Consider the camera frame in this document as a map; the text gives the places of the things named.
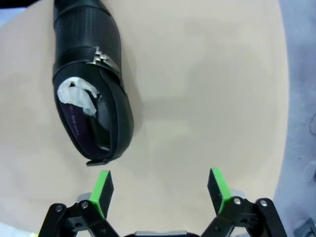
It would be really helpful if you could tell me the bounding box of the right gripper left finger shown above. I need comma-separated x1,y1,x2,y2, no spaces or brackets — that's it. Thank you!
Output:
37,169,124,237

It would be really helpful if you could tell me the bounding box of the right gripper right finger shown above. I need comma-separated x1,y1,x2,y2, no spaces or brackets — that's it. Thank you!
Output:
201,167,288,237

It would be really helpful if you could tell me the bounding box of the black leather buckle shoe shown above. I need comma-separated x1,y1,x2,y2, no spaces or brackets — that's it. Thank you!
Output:
51,0,135,166

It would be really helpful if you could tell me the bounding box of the white paper shoe stuffing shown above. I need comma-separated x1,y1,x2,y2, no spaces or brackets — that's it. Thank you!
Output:
57,76,102,117

